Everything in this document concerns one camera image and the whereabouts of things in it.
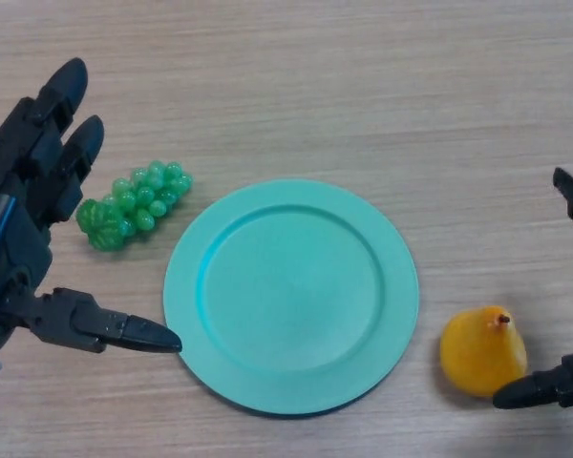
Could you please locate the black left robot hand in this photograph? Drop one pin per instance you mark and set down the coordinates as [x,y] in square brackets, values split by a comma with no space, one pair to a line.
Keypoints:
[24,257]

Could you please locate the yellow pear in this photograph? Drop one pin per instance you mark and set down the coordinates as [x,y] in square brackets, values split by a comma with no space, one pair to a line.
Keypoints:
[482,353]

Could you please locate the green round plate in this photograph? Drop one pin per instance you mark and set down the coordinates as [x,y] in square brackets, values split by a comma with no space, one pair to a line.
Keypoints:
[291,300]

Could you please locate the green grape bunch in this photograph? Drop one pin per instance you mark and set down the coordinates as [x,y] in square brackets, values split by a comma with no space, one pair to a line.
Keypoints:
[133,205]

